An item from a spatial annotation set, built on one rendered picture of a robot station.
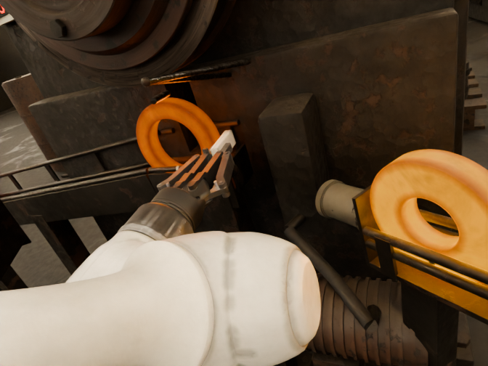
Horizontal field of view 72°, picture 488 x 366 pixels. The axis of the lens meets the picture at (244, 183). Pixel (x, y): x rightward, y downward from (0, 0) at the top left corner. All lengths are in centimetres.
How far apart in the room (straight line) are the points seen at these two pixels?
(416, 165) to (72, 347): 33
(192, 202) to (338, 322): 29
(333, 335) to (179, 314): 38
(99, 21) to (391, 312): 57
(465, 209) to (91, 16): 50
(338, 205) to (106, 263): 31
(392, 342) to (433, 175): 28
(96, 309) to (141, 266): 5
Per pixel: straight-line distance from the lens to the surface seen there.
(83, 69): 71
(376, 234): 45
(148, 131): 70
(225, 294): 25
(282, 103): 57
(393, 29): 58
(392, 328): 56
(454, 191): 38
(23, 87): 347
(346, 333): 57
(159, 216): 43
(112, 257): 38
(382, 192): 43
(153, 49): 58
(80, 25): 56
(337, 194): 50
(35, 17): 62
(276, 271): 24
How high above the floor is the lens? 97
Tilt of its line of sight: 28 degrees down
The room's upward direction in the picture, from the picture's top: 17 degrees counter-clockwise
